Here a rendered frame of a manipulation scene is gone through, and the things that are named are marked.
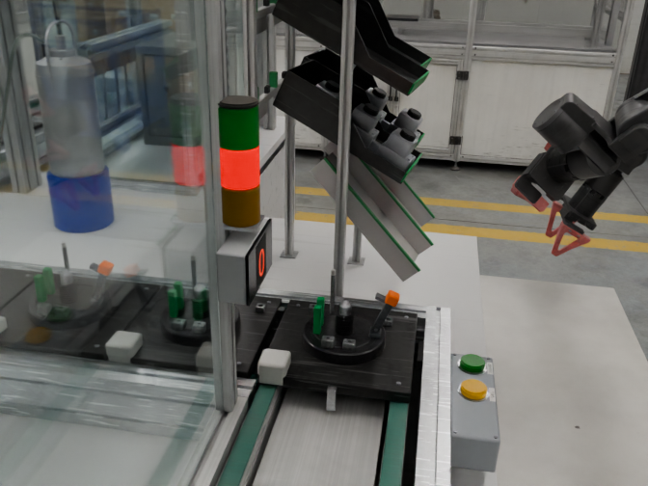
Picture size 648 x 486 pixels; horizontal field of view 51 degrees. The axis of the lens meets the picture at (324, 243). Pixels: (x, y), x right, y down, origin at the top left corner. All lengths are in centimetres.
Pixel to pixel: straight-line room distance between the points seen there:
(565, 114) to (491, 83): 399
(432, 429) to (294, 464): 20
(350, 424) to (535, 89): 416
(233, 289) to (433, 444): 36
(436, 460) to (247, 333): 40
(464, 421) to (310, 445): 23
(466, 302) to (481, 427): 55
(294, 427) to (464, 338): 48
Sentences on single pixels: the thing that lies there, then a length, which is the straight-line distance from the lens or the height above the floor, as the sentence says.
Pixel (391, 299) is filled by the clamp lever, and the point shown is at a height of 107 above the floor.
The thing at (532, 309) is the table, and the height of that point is 86.
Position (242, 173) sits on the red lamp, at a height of 133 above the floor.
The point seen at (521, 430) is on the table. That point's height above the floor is 86.
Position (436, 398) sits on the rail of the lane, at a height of 95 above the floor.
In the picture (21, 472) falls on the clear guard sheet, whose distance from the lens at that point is 54.
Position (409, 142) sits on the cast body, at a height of 126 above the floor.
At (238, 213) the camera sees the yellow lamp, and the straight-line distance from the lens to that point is 84.
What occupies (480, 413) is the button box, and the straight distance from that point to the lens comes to 105.
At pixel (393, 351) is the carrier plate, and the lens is 114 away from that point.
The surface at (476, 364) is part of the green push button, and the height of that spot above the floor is 97.
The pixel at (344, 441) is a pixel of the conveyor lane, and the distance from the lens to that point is 104.
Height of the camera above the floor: 160
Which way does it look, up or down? 25 degrees down
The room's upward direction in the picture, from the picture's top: 2 degrees clockwise
